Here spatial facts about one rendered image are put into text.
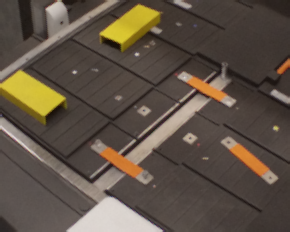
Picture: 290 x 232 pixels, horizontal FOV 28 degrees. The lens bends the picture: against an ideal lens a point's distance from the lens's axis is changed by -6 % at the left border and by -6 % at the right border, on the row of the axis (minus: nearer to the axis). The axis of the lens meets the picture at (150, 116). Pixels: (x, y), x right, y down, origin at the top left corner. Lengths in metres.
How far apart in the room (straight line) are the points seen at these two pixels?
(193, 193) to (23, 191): 0.33
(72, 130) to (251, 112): 0.39
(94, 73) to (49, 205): 0.47
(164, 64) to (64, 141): 0.33
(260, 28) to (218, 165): 0.49
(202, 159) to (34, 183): 0.36
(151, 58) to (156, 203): 0.43
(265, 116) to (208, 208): 0.29
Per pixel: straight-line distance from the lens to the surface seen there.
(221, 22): 1.58
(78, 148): 1.26
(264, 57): 1.47
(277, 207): 1.16
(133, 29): 1.49
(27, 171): 1.09
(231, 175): 1.20
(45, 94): 1.33
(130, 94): 1.35
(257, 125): 1.30
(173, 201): 1.15
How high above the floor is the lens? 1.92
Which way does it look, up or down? 45 degrees down
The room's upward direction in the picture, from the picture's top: straight up
